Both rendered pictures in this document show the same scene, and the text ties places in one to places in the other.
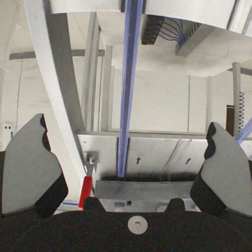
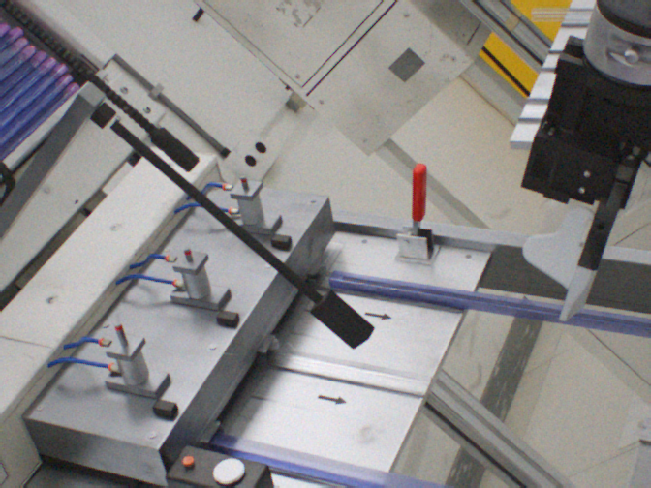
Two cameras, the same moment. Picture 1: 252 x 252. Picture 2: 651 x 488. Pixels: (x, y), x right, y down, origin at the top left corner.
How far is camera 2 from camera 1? 0.89 m
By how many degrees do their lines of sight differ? 47
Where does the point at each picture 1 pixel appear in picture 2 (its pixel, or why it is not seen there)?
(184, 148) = (395, 387)
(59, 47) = (638, 281)
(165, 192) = (259, 321)
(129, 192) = (297, 261)
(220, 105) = not seen: outside the picture
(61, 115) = not seen: hidden behind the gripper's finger
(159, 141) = (435, 350)
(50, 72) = (618, 255)
